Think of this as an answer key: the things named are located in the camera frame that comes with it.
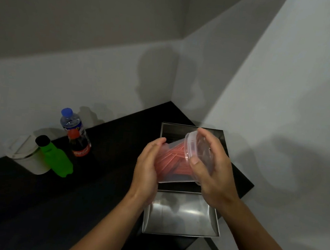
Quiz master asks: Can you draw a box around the red-capped cola bottle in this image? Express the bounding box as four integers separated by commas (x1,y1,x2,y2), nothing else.
65,128,94,159

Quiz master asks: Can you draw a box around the clear plastic container lid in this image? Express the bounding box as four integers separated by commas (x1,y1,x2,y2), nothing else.
179,129,219,188

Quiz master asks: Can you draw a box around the clear plastic container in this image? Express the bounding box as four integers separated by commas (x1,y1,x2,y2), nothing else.
151,137,203,188

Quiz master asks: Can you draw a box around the person's left hand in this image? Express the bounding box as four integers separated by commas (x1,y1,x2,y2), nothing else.
126,134,167,211

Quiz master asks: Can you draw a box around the steel tray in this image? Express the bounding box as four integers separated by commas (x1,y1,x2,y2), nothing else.
141,188,224,241
154,122,238,199

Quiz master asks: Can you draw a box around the blue-capped water bottle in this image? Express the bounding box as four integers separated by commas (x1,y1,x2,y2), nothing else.
58,107,85,138

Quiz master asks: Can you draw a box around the green bottle with black cap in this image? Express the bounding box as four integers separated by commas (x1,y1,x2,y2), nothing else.
32,134,77,179

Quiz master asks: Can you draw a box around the white bucket with lid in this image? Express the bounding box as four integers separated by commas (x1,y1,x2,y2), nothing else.
0,131,54,177

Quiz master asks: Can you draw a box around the bundle of red sticks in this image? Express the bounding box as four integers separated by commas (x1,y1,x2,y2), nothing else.
154,142,195,183

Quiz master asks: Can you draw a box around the person's left forearm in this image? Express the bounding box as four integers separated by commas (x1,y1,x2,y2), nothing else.
62,186,153,250

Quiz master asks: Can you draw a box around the person's right hand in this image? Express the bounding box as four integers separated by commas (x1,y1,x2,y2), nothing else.
184,127,247,213

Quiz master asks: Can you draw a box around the person's right forearm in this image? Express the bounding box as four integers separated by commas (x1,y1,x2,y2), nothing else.
211,195,319,250

